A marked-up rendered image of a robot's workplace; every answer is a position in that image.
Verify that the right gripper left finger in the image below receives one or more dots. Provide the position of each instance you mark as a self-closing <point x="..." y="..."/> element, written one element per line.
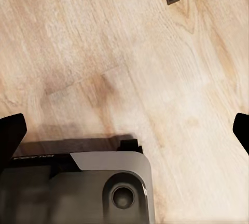
<point x="12" y="131"/>

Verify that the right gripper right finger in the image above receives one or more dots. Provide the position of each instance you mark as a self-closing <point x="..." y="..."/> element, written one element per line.
<point x="241" y="130"/>

